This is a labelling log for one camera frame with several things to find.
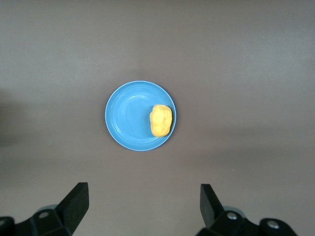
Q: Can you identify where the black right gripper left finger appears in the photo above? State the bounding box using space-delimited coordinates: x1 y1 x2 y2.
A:
0 182 89 236

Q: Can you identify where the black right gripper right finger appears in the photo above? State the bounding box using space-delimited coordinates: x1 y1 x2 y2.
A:
195 183 298 236

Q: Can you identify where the yellow potato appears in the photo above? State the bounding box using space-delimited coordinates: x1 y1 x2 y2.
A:
149 104 172 137

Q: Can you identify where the blue round plate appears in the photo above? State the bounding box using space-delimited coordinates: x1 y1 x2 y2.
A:
105 80 177 152

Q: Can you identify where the brown table cover sheet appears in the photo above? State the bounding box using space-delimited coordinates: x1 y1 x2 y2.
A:
0 0 315 236

